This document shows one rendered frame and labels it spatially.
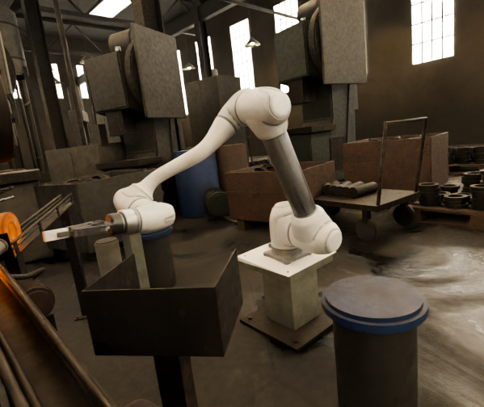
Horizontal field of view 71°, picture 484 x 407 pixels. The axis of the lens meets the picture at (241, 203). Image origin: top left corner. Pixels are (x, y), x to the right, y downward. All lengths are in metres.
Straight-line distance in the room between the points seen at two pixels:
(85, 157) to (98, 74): 1.13
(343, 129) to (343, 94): 0.60
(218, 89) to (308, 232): 4.62
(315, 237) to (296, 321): 0.49
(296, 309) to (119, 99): 3.65
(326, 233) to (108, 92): 3.85
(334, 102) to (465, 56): 6.77
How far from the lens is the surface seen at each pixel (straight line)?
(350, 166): 4.55
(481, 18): 12.48
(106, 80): 4.84
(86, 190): 3.27
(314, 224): 1.44
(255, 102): 1.23
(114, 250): 1.90
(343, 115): 6.33
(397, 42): 13.06
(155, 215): 1.25
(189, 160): 1.34
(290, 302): 1.71
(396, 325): 1.08
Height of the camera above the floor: 0.97
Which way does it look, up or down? 11 degrees down
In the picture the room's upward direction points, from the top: 7 degrees counter-clockwise
